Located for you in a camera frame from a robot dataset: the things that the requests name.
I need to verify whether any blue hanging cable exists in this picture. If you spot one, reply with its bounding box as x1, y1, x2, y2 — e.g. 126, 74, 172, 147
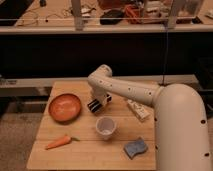
162, 20, 169, 86

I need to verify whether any white tube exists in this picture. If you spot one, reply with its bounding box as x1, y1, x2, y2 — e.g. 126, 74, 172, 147
127, 99, 150, 122

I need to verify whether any black white striped eraser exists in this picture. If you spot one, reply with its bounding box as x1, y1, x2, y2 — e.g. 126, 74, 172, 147
87, 99, 105, 113

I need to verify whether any grey right post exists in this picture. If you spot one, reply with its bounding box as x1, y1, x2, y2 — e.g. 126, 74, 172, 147
167, 0, 184, 29

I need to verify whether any grey left post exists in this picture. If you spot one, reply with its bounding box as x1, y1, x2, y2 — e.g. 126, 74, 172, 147
71, 0, 84, 31

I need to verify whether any blue sponge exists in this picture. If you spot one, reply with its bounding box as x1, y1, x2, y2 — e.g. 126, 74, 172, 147
124, 138, 148, 159

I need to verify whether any black bag on bench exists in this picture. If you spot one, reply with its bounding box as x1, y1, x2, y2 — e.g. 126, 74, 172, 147
100, 9, 124, 25

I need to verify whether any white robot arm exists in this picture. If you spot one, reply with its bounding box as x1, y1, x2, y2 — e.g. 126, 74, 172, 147
88, 65, 213, 171

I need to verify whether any grey post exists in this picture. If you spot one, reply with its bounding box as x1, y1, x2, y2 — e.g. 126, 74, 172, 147
71, 0, 84, 31
167, 0, 184, 29

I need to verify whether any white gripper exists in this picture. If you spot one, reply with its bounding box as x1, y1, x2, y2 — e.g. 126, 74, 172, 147
91, 87, 112, 108

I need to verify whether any orange toy carrot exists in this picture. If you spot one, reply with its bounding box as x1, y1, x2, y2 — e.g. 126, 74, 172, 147
45, 135, 78, 150

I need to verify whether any white ceramic cup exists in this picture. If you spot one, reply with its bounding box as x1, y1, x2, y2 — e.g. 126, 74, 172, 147
95, 117, 117, 140

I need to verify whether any orange tool on bench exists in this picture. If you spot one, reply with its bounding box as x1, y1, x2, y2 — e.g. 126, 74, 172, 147
124, 5, 144, 24

